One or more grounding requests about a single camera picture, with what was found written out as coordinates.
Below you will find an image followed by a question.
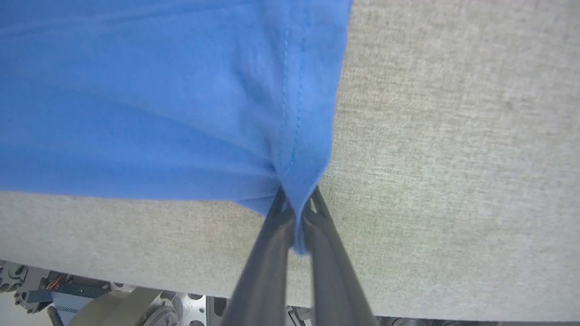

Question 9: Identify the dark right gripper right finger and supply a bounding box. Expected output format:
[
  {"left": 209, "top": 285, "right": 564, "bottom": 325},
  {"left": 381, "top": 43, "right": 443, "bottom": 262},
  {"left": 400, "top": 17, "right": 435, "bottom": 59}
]
[{"left": 301, "top": 187, "right": 379, "bottom": 326}]

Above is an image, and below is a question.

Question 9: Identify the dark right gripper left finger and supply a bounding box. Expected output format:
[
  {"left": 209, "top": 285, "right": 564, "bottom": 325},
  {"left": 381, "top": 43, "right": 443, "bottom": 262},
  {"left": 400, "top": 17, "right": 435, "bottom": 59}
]
[{"left": 220, "top": 186, "right": 297, "bottom": 326}]

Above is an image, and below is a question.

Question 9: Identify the blue garment with striped trim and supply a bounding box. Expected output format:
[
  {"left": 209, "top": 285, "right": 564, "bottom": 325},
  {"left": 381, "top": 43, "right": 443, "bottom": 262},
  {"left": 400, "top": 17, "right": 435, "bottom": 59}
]
[{"left": 0, "top": 0, "right": 354, "bottom": 255}]

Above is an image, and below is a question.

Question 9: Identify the grey fabric sofa cushion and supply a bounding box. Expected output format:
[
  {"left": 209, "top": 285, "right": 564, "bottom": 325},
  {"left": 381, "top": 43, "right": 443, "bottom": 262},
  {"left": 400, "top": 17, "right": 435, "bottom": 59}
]
[{"left": 0, "top": 0, "right": 580, "bottom": 323}]

